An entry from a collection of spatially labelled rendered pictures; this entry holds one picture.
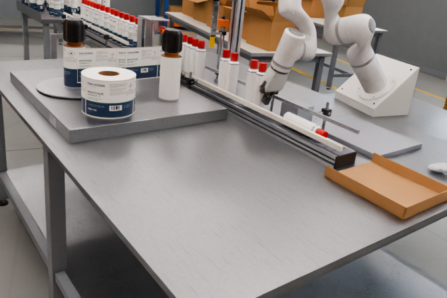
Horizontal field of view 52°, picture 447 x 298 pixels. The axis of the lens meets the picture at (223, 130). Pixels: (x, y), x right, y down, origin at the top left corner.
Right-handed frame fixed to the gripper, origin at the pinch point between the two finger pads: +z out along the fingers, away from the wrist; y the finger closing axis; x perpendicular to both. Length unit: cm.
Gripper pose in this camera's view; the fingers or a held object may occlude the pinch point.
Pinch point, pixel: (266, 99)
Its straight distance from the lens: 191.2
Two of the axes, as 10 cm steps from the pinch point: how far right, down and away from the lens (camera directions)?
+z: -3.0, 7.6, 5.8
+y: -8.0, 1.4, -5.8
